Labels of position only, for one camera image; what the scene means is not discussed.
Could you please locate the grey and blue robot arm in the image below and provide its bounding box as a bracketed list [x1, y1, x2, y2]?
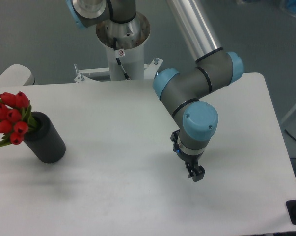
[66, 0, 244, 182]

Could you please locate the red tulip bouquet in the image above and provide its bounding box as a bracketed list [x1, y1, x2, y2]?
[0, 91, 39, 147]

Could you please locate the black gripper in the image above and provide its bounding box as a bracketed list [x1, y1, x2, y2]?
[176, 149, 205, 182]

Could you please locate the black cable on floor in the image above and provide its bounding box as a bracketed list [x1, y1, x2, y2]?
[284, 129, 296, 146]

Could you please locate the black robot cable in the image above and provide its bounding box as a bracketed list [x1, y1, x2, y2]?
[113, 37, 132, 81]

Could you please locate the dark grey cylindrical vase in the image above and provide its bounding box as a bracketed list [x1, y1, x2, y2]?
[24, 112, 66, 163]

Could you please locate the white rounded chair back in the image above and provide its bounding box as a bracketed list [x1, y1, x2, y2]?
[0, 64, 37, 88]

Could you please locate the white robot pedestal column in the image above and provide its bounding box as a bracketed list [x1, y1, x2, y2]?
[96, 12, 150, 81]

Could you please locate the white pedestal base frame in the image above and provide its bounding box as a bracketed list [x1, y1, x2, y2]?
[74, 57, 163, 83]

